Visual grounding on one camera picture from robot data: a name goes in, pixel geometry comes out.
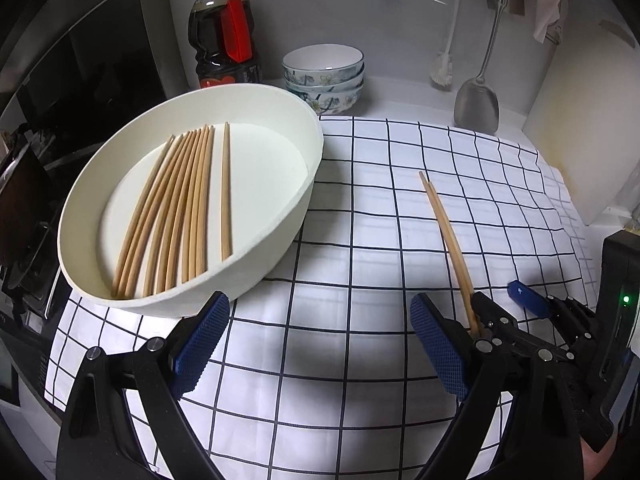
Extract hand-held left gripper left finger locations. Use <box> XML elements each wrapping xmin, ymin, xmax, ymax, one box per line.
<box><xmin>55</xmin><ymin>290</ymin><xmax>232</xmax><ymax>480</ymax></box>

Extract floral ceramic bowl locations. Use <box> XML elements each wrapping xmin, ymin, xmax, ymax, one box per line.
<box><xmin>286</xmin><ymin>84</ymin><xmax>364</xmax><ymax>115</ymax></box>
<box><xmin>284</xmin><ymin>75</ymin><xmax>365</xmax><ymax>95</ymax></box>
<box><xmin>281</xmin><ymin>43</ymin><xmax>365</xmax><ymax>85</ymax></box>

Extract white cutting board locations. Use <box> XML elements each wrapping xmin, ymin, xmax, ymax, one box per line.
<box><xmin>522</xmin><ymin>15</ymin><xmax>640</xmax><ymax>227</ymax></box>

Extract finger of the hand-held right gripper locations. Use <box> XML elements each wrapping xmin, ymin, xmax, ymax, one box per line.
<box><xmin>506</xmin><ymin>280</ymin><xmax>598</xmax><ymax>346</ymax></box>
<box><xmin>471</xmin><ymin>291</ymin><xmax>533</xmax><ymax>356</ymax></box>

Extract single wooden chopstick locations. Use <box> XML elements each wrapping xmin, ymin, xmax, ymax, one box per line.
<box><xmin>424</xmin><ymin>172</ymin><xmax>482</xmax><ymax>337</ymax></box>
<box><xmin>418</xmin><ymin>171</ymin><xmax>476</xmax><ymax>333</ymax></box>

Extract white oval basin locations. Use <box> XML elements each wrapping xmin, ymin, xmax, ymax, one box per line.
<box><xmin>57</xmin><ymin>83</ymin><xmax>325</xmax><ymax>318</ymax></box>

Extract bundle of wooden chopsticks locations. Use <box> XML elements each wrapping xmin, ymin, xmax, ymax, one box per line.
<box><xmin>111</xmin><ymin>121</ymin><xmax>234</xmax><ymax>299</ymax></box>

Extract dark soy sauce bottle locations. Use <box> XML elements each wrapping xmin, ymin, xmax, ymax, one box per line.
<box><xmin>188</xmin><ymin>0</ymin><xmax>263</xmax><ymax>91</ymax></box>

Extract metal spatula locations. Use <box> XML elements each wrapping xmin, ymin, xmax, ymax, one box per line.
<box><xmin>454</xmin><ymin>0</ymin><xmax>508</xmax><ymax>135</ymax></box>

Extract white dish brush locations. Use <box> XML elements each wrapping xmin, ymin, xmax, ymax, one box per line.
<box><xmin>430</xmin><ymin>0</ymin><xmax>466</xmax><ymax>86</ymax></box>

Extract beige hanging rag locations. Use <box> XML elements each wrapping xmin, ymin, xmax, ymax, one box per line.
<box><xmin>512</xmin><ymin>0</ymin><xmax>571</xmax><ymax>45</ymax></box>

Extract black built-in oven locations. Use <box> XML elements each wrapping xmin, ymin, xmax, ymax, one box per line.
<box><xmin>0</xmin><ymin>320</ymin><xmax>56</xmax><ymax>411</ymax></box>

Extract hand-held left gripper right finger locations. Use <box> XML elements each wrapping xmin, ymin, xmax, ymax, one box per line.
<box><xmin>410</xmin><ymin>294</ymin><xmax>583</xmax><ymax>480</ymax></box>

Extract black range hood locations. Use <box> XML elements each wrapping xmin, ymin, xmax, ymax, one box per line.
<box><xmin>0</xmin><ymin>0</ymin><xmax>171</xmax><ymax>131</ymax></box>

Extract white black checkered cloth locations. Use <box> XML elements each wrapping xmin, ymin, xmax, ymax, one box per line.
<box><xmin>45</xmin><ymin>115</ymin><xmax>601</xmax><ymax>480</ymax></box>

